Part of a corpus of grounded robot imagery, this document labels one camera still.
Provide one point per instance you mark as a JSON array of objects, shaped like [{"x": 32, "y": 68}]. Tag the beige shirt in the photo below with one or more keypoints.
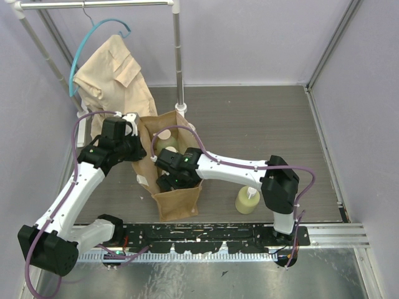
[{"x": 111, "y": 80}]

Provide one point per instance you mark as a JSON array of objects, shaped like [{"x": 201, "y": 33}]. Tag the green bottle beige cap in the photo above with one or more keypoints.
[{"x": 172, "y": 149}]

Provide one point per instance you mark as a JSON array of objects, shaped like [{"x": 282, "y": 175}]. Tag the green pump bottle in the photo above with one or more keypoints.
[
  {"x": 247, "y": 200},
  {"x": 164, "y": 139}
]

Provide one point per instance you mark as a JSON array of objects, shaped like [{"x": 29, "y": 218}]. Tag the brown canvas bag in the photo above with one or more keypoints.
[{"x": 172, "y": 205}]

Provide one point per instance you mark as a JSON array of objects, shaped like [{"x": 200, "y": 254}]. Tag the white cable tray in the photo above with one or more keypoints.
[{"x": 221, "y": 256}]

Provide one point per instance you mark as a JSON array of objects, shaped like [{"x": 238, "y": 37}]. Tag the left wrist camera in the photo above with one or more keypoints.
[{"x": 131, "y": 127}]

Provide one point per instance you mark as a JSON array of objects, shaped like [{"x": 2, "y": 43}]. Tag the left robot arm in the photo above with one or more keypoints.
[{"x": 51, "y": 244}]

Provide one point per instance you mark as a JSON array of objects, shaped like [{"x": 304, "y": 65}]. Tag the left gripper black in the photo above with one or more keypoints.
[{"x": 134, "y": 149}]

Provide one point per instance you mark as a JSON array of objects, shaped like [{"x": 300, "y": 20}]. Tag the teal clothes hanger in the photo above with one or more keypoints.
[{"x": 81, "y": 53}]

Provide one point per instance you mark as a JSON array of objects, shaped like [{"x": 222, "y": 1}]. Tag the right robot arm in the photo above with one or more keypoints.
[{"x": 272, "y": 178}]

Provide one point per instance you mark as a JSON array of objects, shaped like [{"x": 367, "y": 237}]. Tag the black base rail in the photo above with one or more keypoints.
[{"x": 247, "y": 238}]

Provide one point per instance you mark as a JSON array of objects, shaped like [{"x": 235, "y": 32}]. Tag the white clothes rack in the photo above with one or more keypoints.
[{"x": 19, "y": 7}]

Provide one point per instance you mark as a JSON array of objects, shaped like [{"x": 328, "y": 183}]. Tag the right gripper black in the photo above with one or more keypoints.
[{"x": 166, "y": 181}]

